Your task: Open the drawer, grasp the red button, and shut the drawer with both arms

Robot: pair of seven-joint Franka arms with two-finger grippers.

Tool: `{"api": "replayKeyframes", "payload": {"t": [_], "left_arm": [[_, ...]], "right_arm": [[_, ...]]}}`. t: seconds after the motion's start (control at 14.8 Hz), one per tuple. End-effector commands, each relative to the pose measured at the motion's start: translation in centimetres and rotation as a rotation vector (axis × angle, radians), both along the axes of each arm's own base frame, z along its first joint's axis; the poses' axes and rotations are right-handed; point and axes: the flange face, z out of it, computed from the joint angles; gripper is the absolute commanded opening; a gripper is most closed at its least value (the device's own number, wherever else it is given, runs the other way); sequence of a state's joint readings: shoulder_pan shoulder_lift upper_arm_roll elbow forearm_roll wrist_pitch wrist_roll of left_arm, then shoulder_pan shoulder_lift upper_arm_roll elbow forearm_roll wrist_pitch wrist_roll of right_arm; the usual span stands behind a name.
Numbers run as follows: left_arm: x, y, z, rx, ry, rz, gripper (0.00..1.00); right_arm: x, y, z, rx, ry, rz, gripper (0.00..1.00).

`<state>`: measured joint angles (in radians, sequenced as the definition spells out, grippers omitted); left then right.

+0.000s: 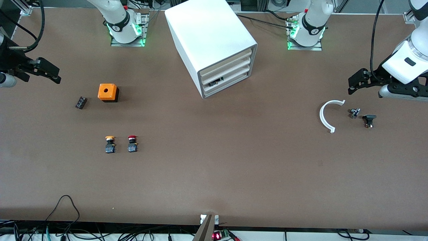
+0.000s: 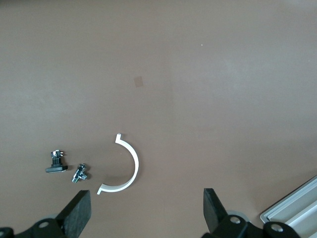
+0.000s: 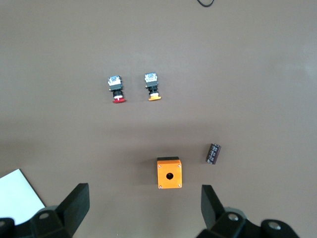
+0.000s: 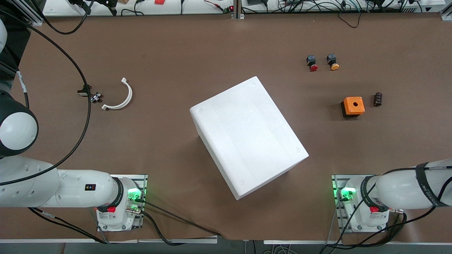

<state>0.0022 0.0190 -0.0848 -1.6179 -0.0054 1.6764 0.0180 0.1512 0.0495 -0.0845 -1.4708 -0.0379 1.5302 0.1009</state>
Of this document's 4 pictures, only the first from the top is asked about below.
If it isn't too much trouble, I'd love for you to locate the orange button housing box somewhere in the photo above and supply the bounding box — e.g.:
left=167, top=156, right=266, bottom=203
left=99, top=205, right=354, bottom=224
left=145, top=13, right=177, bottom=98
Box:
left=98, top=83, right=120, bottom=103

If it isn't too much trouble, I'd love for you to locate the white curved plastic arc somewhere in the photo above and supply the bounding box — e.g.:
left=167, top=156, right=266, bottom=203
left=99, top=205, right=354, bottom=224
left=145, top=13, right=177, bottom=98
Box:
left=319, top=100, right=346, bottom=134

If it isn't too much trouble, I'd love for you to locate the circuit board with red LED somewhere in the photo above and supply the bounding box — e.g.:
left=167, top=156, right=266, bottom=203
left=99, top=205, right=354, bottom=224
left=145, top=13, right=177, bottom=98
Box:
left=212, top=229, right=240, bottom=241

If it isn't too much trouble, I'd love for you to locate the black flat-top switch component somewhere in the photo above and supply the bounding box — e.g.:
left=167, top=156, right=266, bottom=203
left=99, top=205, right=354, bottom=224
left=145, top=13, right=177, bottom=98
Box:
left=362, top=114, right=377, bottom=128

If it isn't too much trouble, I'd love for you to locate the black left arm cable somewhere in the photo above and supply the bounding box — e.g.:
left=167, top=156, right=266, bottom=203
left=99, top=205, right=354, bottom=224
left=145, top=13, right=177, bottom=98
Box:
left=369, top=0, right=386, bottom=76

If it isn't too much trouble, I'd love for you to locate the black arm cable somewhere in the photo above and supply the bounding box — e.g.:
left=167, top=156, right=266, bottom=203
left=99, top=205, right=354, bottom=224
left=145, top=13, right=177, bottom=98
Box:
left=369, top=0, right=386, bottom=76
left=0, top=0, right=46, bottom=53

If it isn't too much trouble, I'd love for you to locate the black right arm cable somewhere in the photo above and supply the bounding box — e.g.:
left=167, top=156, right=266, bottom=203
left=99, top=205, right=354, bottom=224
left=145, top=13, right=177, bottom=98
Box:
left=0, top=0, right=46, bottom=53

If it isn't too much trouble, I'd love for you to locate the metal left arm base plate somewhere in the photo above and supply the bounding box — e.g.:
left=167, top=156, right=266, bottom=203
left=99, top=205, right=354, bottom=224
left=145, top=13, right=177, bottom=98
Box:
left=287, top=17, right=323, bottom=51

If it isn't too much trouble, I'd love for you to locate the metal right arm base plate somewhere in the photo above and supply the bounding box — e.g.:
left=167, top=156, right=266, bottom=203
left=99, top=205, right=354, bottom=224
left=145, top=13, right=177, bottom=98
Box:
left=110, top=13, right=148, bottom=47

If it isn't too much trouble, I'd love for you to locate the black cable on table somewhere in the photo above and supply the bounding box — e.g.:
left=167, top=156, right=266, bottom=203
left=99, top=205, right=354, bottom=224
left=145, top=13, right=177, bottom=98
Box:
left=236, top=13, right=295, bottom=28

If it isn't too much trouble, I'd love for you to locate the thin black looped cable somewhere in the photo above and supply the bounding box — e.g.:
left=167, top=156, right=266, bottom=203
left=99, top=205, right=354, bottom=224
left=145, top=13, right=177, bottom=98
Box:
left=45, top=195, right=81, bottom=224

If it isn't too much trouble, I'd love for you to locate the small white mount bracket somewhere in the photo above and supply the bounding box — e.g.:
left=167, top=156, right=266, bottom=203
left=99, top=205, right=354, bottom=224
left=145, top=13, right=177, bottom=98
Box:
left=200, top=214, right=220, bottom=225

